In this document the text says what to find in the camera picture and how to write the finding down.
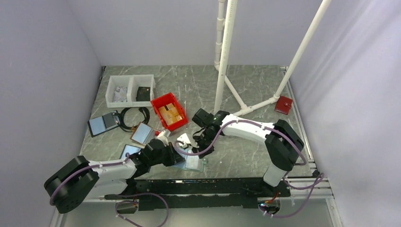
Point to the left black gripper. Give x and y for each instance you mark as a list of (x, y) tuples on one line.
[(174, 157)]

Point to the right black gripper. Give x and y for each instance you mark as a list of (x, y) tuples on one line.
[(198, 148)]

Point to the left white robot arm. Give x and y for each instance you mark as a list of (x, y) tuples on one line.
[(82, 179)]

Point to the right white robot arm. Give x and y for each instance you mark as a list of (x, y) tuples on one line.
[(283, 144)]

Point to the navy blue card holder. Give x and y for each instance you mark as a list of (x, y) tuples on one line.
[(129, 149)]

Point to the red plastic bin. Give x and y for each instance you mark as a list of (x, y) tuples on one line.
[(164, 100)]

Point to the brown boxes in red bin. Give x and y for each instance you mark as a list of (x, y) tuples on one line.
[(170, 114)]

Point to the black wallet in bin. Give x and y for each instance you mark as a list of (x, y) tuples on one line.
[(143, 94)]

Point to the white two-compartment bin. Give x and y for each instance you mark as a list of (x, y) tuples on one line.
[(132, 82)]

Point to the red leather wallet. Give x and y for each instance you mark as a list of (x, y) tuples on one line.
[(283, 105)]

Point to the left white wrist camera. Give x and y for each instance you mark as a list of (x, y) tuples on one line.
[(163, 135)]

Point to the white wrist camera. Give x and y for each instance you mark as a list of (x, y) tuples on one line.
[(163, 135), (184, 141)]

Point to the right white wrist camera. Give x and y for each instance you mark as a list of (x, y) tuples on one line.
[(184, 141)]

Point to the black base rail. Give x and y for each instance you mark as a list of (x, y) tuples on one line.
[(243, 192)]

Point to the white PVC pipe frame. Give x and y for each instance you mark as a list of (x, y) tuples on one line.
[(263, 32)]

